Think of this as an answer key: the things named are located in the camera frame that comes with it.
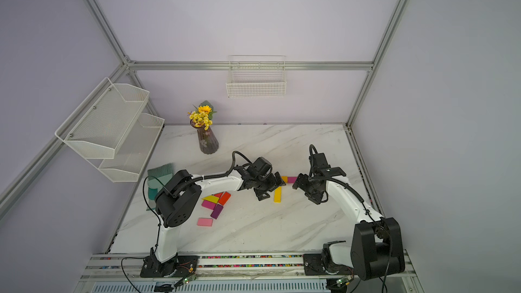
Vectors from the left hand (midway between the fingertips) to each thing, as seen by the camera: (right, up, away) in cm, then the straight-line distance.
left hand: (280, 190), depth 89 cm
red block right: (-25, -4, +1) cm, 26 cm away
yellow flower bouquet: (-35, +34, 0) cm, 49 cm away
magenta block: (+6, +3, +7) cm, 10 cm away
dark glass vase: (-36, +22, +11) cm, 44 cm away
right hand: (+9, -1, -4) cm, 10 cm away
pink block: (-32, -12, -6) cm, 35 cm away
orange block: (+3, +4, +6) cm, 8 cm away
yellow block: (-1, -3, +3) cm, 4 cm away
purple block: (-27, -8, -3) cm, 29 cm away
